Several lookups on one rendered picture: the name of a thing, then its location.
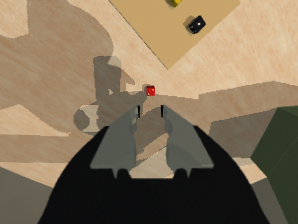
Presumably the black die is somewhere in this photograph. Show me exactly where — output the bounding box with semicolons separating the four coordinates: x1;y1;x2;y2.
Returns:
188;15;206;34

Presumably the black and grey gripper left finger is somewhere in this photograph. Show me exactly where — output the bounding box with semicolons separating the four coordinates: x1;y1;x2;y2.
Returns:
37;105;140;224

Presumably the red die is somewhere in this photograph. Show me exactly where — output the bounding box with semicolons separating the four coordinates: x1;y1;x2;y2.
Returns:
146;86;155;96

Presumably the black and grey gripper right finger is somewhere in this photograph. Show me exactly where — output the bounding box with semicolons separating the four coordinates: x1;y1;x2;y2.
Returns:
161;105;270;224

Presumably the yellow die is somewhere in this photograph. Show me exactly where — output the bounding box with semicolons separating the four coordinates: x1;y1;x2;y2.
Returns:
169;0;182;8

